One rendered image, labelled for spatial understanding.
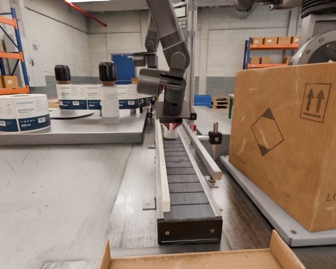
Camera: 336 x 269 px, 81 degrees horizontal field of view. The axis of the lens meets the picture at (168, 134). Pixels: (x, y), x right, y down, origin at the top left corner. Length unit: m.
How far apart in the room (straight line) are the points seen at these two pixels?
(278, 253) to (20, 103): 0.96
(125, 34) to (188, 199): 9.08
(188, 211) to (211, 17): 8.75
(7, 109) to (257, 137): 0.92
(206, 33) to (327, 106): 8.48
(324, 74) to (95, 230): 0.45
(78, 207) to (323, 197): 0.46
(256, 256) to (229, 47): 8.61
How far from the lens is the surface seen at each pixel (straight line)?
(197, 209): 0.37
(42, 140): 0.97
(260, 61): 8.41
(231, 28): 8.96
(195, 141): 0.45
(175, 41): 0.51
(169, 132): 0.72
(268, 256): 0.39
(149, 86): 0.52
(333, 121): 0.36
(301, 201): 0.43
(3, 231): 0.50
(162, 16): 0.53
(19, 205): 0.56
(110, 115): 1.01
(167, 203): 0.32
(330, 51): 0.78
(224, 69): 8.75
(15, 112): 1.01
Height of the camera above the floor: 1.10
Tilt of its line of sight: 16 degrees down
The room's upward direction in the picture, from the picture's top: straight up
